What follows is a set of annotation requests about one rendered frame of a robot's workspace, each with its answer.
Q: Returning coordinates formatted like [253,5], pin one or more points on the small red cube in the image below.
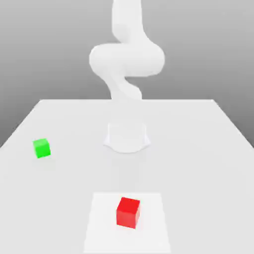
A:
[128,212]

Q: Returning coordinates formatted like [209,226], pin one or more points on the small green cube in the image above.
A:
[41,148]

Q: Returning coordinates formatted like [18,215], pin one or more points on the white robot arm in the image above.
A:
[127,59]

